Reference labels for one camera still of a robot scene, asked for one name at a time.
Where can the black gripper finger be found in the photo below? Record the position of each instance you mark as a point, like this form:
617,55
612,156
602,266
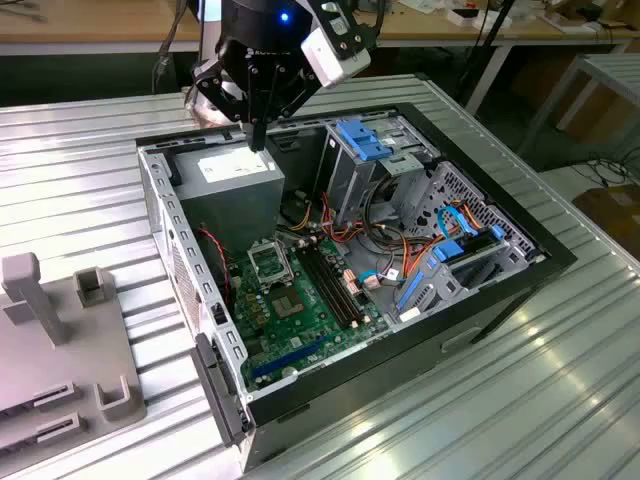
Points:
207,75
300,92

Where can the CPU socket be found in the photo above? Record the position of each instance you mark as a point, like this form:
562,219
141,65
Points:
287,302

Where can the grey metal drive cage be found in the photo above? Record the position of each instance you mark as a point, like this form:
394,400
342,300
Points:
350,185

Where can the wooden desk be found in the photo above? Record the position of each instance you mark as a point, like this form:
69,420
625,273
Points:
100,25

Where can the grey power supply unit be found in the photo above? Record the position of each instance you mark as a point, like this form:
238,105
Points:
225,200

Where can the white box on desk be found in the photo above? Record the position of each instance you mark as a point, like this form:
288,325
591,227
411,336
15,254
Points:
465,17

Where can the perforated metal panel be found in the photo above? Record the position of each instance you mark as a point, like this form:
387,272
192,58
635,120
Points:
465,185

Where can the black RAM slot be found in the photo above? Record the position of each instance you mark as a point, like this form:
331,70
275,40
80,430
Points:
338,282
322,287

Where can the black stand pole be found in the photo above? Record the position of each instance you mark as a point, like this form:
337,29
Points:
493,35

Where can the hard disk in blue carrier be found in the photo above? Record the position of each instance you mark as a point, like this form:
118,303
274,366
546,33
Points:
450,252

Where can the blue bay lever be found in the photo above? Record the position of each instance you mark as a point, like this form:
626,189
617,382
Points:
412,290

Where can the green motherboard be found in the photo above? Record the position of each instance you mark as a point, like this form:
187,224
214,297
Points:
300,335

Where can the grey disk bay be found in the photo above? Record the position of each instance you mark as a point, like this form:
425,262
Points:
440,295

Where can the blue expansion slot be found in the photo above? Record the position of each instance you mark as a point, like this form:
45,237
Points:
290,359

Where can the silver coin battery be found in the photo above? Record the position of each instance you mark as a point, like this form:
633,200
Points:
288,372

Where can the black open PC case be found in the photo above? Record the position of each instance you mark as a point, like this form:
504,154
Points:
400,360

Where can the cardboard boxes under desk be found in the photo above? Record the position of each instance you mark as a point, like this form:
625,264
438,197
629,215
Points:
590,115

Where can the grey parts rack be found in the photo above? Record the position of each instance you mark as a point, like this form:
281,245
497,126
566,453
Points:
75,350

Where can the black case latch strip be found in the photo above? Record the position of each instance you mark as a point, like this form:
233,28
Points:
220,390

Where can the brown cardboard box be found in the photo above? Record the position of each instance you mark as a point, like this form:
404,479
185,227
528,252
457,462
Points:
615,210

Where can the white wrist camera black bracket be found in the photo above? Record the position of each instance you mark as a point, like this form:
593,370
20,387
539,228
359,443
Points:
330,55

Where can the grey metal frame table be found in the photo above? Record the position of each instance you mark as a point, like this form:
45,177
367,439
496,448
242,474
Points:
610,65

